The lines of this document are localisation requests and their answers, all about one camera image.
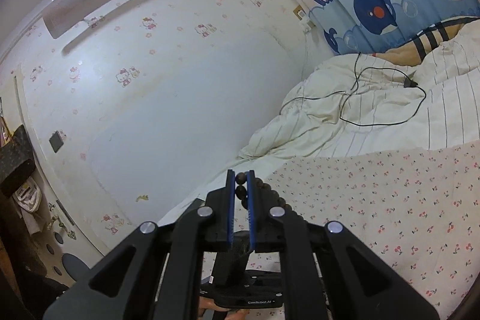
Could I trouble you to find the black wall switch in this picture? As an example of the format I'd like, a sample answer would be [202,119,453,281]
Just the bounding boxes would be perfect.
[49,130,65,154]

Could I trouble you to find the black charging cable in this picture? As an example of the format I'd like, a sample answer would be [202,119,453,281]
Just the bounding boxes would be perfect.
[339,52,427,126]

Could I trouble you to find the person's left hand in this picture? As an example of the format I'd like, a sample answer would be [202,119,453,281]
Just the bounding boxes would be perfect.
[198,299,250,320]

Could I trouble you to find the white printed bag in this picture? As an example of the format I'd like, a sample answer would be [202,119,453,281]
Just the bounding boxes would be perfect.
[12,185,43,213]

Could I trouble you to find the white striped duvet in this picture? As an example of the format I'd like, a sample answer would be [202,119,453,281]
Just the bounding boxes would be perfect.
[238,29,480,161]

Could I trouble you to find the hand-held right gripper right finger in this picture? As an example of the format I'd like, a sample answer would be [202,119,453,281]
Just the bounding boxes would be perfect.
[247,170,439,320]

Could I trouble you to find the cherry print bed sheet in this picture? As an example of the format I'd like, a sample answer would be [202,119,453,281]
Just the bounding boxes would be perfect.
[157,144,480,320]

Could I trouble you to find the dark wooden bead bracelet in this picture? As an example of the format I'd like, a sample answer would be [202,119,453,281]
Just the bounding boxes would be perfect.
[235,172,287,217]

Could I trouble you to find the tan pillow with dark stripes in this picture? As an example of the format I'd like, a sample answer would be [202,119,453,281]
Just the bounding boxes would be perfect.
[371,16,480,67]

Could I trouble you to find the black bag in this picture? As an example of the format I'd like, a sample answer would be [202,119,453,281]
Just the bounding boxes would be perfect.
[0,124,37,198]

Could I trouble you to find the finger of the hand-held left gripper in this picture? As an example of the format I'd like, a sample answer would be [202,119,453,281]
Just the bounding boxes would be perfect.
[214,232,251,287]

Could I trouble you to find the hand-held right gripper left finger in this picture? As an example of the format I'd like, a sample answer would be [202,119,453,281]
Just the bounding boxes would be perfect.
[43,169,237,320]

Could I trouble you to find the round dark stool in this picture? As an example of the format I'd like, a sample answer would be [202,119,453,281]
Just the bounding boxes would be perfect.
[61,253,91,283]

